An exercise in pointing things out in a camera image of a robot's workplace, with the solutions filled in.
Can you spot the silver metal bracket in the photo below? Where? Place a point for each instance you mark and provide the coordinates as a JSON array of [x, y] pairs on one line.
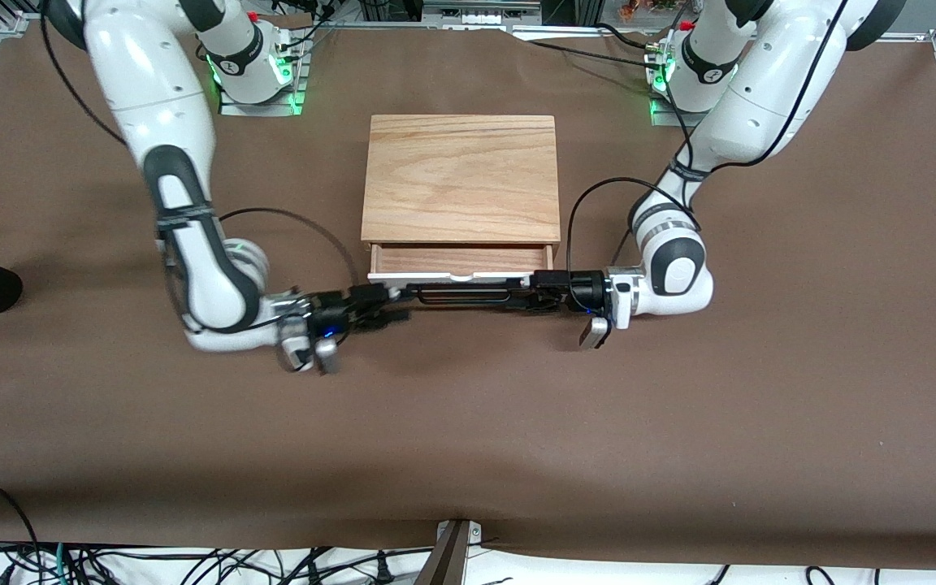
[[474, 531]]

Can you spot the wooden drawer cabinet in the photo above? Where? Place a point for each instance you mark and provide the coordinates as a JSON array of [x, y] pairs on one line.
[[460, 179]]

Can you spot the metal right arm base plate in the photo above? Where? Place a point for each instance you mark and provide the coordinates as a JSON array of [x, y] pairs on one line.
[[293, 89]]

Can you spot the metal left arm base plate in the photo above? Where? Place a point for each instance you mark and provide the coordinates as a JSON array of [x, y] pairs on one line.
[[663, 114]]

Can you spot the brown paper table cover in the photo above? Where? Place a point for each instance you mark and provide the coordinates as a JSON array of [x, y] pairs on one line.
[[468, 422]]

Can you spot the grey metal rack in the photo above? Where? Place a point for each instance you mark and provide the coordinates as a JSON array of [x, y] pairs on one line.
[[480, 10]]

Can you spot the dark grey camera stand pole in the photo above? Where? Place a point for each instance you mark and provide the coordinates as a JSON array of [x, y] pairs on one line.
[[445, 561]]

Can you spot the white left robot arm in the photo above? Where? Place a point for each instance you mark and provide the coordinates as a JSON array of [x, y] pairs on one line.
[[769, 89]]

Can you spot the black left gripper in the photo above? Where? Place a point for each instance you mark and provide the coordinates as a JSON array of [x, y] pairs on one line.
[[583, 290]]

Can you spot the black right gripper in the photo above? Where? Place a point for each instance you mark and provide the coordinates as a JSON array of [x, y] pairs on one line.
[[344, 310]]

